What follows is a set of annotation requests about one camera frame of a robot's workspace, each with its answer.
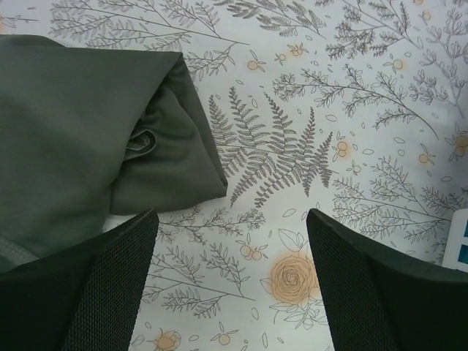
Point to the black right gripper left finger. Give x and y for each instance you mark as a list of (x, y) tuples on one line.
[(85, 297)]

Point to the white plastic laundry basket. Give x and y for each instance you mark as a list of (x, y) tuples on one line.
[(456, 250)]

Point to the floral patterned table mat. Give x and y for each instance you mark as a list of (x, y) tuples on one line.
[(356, 108)]

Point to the teal t shirt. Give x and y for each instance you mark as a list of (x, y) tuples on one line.
[(462, 243)]

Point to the grey t shirt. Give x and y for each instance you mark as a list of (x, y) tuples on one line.
[(87, 133)]

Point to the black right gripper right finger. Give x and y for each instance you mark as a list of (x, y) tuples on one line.
[(378, 298)]

